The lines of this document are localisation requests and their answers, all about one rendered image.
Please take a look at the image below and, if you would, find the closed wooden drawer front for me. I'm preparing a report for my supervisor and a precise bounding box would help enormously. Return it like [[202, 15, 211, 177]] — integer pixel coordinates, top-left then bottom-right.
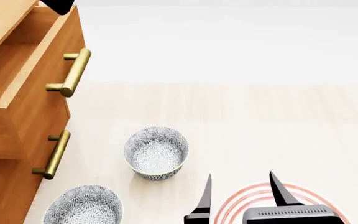
[[0, 115, 71, 224]]

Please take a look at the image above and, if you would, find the short brass bar handle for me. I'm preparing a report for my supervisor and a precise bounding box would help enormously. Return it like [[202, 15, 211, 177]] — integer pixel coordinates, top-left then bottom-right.
[[31, 129, 71, 180]]

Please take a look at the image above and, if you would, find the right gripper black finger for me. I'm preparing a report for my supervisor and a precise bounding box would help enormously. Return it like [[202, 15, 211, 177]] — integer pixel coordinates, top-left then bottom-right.
[[269, 170, 305, 207], [183, 173, 213, 224]]

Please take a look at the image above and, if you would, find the long brass bar handle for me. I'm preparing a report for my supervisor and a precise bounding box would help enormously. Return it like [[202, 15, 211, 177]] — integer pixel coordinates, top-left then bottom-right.
[[45, 47, 92, 98]]

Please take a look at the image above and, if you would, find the white plate with pink rings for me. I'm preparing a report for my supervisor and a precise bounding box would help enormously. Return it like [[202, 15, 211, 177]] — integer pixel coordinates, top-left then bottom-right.
[[213, 182, 352, 224]]

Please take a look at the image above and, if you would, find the grey floral patterned bowl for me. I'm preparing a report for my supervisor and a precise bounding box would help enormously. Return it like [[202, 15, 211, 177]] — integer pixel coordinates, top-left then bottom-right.
[[43, 184, 124, 224], [123, 126, 190, 181]]

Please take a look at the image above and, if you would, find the wooden drawer with open box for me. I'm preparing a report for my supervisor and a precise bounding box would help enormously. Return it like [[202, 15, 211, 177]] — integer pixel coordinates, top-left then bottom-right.
[[0, 6, 87, 161]]

